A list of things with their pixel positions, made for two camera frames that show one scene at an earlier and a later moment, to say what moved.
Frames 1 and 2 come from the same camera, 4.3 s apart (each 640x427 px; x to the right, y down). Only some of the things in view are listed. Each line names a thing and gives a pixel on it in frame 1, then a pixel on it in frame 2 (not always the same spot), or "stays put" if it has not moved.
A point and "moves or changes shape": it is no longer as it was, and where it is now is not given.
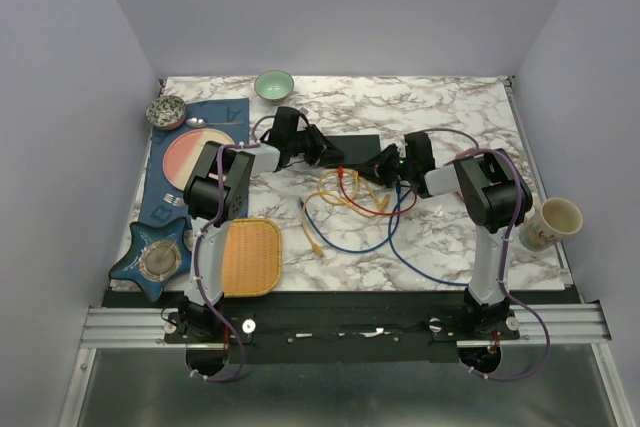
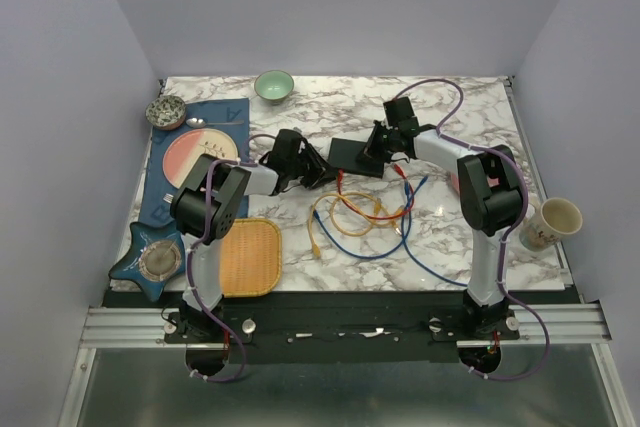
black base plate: (408, 335) stays put
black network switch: (356, 148) stays put
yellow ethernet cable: (337, 170) -> (353, 193)
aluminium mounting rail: (144, 328) stays put
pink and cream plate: (183, 152) stays put
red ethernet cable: (365, 208) moves or changes shape
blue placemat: (163, 200) stays put
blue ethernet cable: (398, 186) -> (408, 219)
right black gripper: (376, 168) -> (370, 148)
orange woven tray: (252, 260) stays put
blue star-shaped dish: (158, 254) stays put
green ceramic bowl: (273, 87) stays put
